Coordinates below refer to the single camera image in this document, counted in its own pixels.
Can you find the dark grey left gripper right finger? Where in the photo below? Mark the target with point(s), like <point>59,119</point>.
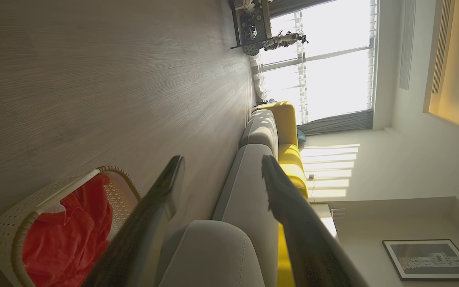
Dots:
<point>301,231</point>

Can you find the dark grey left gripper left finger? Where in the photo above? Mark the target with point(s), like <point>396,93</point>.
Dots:
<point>142,231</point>

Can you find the red Bulls 23 jersey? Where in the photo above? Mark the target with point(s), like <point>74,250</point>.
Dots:
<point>70,239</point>

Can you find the grey and yellow sofa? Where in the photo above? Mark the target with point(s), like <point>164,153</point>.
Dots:
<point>249,191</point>

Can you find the grey fabric curtain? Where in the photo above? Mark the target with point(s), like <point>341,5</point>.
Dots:
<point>337,121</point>

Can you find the white side cabinet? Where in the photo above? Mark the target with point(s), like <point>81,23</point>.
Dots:
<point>325,217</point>

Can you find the teal cushion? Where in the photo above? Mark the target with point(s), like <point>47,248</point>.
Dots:
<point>301,136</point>

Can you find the black framed picture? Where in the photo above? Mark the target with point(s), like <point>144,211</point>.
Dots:
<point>430,260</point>

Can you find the white woven laundry basket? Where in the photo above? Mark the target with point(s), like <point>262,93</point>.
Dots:
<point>6,231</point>

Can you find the wheeled robot with knobby tyres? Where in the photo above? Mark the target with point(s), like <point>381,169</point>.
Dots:
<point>281,40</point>

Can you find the grey curtain beside plant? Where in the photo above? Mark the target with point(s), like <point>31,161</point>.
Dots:
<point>293,6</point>

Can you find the black frame low table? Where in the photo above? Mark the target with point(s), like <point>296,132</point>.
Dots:
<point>253,20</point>

